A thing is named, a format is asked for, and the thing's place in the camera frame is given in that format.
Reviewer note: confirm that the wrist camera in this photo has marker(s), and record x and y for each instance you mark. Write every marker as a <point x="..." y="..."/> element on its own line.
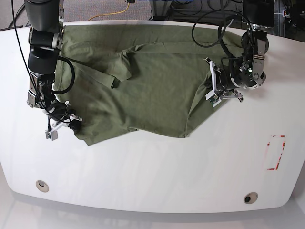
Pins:
<point x="214" y="101"/>
<point x="52" y="135"/>

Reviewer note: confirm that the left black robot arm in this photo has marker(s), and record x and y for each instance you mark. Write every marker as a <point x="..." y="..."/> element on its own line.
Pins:
<point x="247" y="70"/>

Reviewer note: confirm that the green t-shirt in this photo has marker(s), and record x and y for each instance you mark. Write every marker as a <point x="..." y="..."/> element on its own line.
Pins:
<point x="137" y="77"/>

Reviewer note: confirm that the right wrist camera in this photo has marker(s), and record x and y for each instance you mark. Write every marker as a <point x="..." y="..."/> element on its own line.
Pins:
<point x="52" y="135"/>

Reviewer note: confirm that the red tape rectangle marking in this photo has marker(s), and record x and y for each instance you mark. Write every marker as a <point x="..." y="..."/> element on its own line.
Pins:
<point x="274" y="151"/>

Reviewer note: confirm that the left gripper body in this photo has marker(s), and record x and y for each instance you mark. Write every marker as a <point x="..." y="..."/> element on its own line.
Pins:
<point x="219" y="89"/>

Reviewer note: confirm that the left table cable grommet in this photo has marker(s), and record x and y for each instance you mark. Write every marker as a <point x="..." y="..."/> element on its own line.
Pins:
<point x="42" y="186"/>

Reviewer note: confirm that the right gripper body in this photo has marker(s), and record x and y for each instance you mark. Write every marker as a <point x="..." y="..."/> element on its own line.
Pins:
<point x="60" y="115"/>

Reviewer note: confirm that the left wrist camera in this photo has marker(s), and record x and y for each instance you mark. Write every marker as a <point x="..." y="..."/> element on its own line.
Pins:
<point x="214" y="101"/>

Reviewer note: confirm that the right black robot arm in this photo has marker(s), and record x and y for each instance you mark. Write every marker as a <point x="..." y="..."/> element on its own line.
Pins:
<point x="45" y="39"/>

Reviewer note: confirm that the right table cable grommet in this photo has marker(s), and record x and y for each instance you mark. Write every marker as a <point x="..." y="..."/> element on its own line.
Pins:
<point x="250" y="198"/>

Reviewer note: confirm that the table cable grommet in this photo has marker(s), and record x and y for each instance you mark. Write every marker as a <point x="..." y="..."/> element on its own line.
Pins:
<point x="42" y="186"/>
<point x="250" y="198"/>

